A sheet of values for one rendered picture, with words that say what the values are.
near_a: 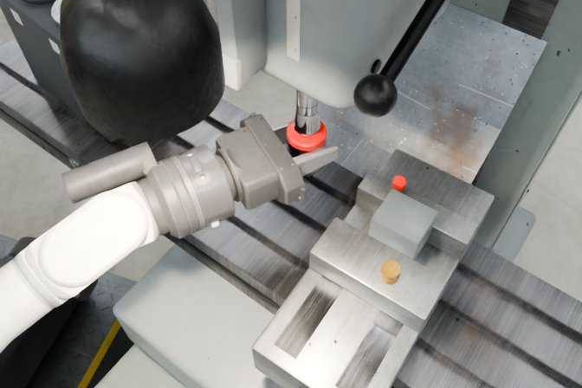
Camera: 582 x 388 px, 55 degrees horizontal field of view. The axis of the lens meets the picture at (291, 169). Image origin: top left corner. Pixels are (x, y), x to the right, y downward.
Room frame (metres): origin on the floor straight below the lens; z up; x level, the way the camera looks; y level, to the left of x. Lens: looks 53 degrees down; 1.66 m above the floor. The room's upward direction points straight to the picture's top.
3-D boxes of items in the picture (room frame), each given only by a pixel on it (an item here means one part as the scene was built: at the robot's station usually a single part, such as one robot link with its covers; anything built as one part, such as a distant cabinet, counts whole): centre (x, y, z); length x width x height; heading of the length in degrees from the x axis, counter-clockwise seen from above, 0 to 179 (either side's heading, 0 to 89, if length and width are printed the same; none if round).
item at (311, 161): (0.40, -0.03, 1.14); 0.06 x 0.02 x 0.03; 118
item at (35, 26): (0.69, 0.33, 1.07); 0.22 x 0.12 x 0.20; 48
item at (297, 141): (0.43, -0.02, 1.16); 0.05 x 0.05 x 0.01
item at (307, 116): (0.43, -0.02, 1.22); 0.03 x 0.03 x 0.11
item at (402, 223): (0.35, -0.13, 1.08); 0.06 x 0.05 x 0.06; 56
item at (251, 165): (0.39, 0.07, 1.14); 0.13 x 0.12 x 0.10; 28
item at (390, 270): (0.29, -0.11, 1.08); 0.02 x 0.02 x 0.02
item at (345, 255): (0.30, -0.10, 1.06); 0.15 x 0.06 x 0.04; 56
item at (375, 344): (0.32, -0.11, 1.02); 0.35 x 0.15 x 0.11; 146
